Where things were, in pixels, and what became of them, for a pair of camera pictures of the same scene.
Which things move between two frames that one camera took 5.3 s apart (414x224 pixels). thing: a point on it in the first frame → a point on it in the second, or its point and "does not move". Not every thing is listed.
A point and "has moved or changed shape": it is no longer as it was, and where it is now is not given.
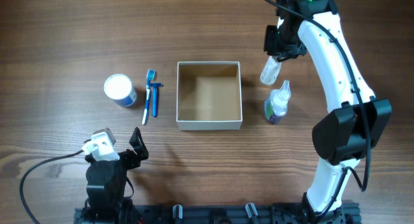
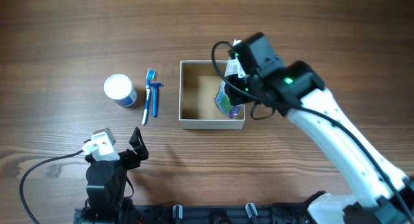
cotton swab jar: x=119 y=88 does not move
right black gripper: x=270 y=49 → x=235 y=97
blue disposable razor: x=155 y=88 does not move
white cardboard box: x=209 y=96 does not move
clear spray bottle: x=275 y=105 has moved or changed shape
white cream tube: x=270 y=70 has moved or changed shape
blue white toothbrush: x=151 y=76 does not move
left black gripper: x=134 y=160 does not move
